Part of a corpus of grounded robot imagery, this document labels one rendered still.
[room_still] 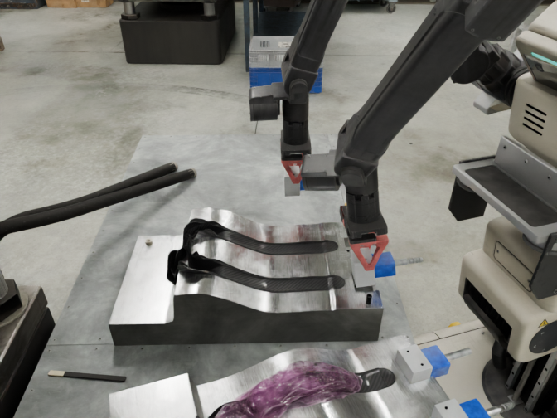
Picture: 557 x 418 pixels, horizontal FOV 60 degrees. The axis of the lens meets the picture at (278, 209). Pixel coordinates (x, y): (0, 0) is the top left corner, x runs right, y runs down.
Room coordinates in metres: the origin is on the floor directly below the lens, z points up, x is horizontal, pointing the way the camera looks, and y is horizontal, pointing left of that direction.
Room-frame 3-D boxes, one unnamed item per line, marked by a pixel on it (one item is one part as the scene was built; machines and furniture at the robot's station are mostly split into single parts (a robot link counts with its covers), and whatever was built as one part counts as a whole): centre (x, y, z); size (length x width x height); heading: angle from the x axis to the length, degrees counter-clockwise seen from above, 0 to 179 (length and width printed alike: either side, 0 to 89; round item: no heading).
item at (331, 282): (0.72, 0.05, 0.92); 0.35 x 0.16 x 0.09; 91
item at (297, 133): (0.97, -0.04, 1.06); 0.10 x 0.07 x 0.07; 1
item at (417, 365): (0.52, -0.27, 0.86); 0.13 x 0.05 x 0.05; 109
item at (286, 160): (0.96, -0.04, 0.99); 0.07 x 0.07 x 0.09; 1
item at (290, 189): (0.97, -0.08, 0.94); 0.13 x 0.05 x 0.05; 91
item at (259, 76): (4.06, -0.06, 0.11); 0.61 x 0.41 x 0.22; 88
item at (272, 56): (4.06, -0.06, 0.28); 0.61 x 0.41 x 0.15; 88
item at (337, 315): (0.73, 0.06, 0.87); 0.50 x 0.26 x 0.14; 91
